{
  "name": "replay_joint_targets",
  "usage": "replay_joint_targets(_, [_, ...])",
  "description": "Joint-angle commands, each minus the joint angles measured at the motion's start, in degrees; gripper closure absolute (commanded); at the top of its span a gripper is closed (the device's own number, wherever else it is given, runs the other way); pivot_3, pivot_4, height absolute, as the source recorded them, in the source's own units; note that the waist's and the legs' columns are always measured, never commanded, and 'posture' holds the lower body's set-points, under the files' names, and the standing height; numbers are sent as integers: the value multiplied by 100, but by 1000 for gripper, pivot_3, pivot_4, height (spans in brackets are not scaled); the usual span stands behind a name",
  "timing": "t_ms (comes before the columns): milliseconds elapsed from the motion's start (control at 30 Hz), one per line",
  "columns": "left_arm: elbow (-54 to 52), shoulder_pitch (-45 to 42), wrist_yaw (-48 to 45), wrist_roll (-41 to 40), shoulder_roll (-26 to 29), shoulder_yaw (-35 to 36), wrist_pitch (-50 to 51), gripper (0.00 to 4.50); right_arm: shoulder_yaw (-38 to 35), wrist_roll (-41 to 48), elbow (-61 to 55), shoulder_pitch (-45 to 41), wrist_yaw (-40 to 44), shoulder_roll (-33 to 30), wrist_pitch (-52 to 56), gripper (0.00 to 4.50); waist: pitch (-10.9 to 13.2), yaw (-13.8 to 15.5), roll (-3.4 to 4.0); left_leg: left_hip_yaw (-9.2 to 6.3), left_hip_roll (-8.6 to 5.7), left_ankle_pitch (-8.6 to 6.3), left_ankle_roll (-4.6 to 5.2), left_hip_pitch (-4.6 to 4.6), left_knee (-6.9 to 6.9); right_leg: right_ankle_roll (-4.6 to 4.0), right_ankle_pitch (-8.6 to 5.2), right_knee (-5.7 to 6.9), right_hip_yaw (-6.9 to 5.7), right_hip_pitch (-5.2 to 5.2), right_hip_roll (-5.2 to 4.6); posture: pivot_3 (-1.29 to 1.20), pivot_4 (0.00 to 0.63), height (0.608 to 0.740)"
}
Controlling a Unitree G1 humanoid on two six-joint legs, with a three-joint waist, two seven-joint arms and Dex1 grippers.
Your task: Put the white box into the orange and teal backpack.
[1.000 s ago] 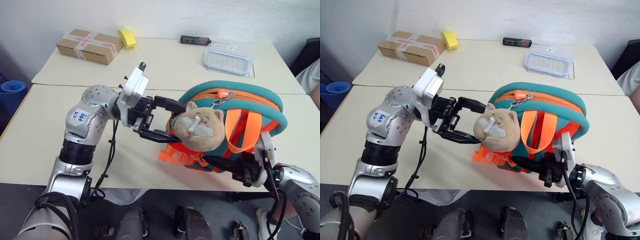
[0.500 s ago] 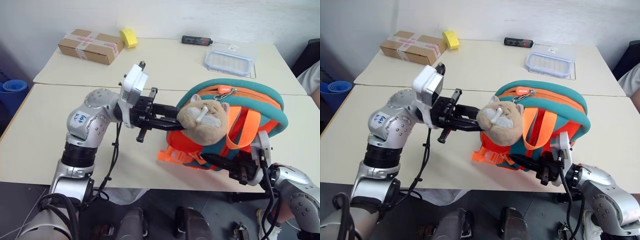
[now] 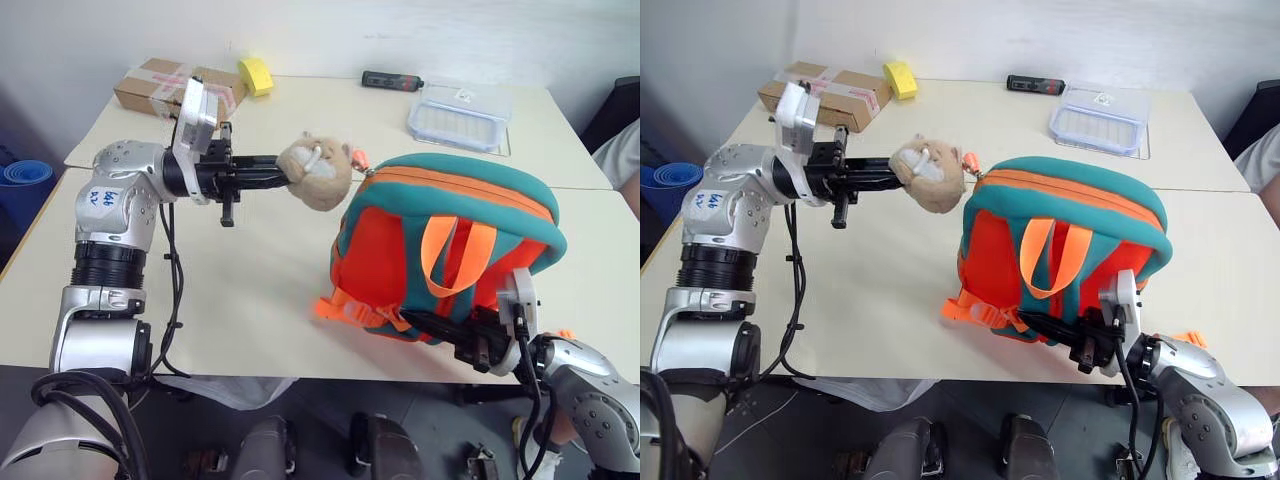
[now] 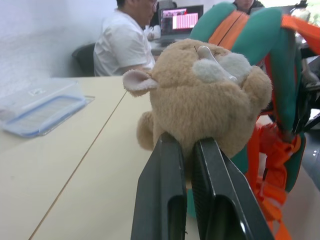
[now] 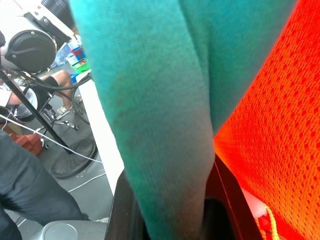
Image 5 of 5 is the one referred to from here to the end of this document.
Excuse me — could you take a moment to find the office chair with chrome base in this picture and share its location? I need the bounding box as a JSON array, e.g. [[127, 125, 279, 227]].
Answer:
[[32, 84, 83, 132]]

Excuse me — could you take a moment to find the seated person in white shirt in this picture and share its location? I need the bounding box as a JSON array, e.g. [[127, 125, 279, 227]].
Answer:
[[0, 69, 76, 123]]

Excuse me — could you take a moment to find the blue plastic box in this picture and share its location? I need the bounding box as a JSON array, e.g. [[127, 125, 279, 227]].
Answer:
[[70, 46, 85, 60]]

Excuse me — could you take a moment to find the person in dark trousers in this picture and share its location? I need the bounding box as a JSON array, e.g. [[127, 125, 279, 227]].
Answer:
[[0, 129, 91, 240]]

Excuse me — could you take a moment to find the red-brown box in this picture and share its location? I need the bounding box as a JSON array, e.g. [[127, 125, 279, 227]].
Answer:
[[8, 132, 44, 157]]

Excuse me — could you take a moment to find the black cable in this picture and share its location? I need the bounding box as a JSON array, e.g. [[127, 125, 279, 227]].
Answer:
[[14, 71, 93, 126]]

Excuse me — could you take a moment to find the teal knit cloth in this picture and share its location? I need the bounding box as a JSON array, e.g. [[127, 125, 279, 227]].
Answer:
[[69, 0, 320, 240]]

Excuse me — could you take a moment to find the black stand with round base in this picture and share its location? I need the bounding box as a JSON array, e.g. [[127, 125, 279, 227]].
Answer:
[[0, 71, 99, 180]]

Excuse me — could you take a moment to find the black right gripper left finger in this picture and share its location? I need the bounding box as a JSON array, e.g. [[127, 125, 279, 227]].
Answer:
[[104, 170, 151, 240]]

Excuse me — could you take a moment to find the silver robot body, black joint cap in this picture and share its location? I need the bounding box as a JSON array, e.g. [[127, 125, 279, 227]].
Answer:
[[0, 0, 76, 74]]

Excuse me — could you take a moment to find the white floor cable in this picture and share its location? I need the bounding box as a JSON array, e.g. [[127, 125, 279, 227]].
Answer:
[[67, 172, 108, 194]]

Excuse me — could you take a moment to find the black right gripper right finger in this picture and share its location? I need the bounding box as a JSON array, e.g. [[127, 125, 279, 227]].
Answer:
[[202, 154, 262, 240]]

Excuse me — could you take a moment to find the silver round robot part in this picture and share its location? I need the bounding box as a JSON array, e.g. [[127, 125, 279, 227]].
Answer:
[[31, 219, 109, 240]]

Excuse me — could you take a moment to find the thin white cable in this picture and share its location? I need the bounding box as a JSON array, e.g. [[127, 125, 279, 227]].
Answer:
[[0, 114, 104, 164]]

